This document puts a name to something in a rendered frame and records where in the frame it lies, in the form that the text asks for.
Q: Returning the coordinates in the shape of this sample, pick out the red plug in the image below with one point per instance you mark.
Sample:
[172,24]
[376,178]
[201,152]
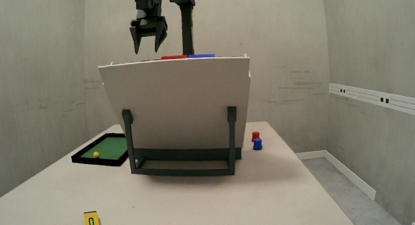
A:
[255,135]

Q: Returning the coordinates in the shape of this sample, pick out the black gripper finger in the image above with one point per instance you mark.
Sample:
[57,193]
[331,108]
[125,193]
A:
[136,38]
[161,34]

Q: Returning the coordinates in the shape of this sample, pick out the green tray with black rim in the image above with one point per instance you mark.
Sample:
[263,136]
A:
[112,148]

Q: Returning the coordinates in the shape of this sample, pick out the yellow pocket level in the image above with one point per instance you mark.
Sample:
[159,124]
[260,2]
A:
[91,218]

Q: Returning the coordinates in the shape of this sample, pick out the blue plug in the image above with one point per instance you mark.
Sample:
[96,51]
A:
[257,144]

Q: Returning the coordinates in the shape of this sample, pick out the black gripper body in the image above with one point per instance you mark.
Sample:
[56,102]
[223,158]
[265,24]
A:
[147,26]

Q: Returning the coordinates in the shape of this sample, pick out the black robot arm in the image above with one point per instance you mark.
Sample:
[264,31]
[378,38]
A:
[152,8]

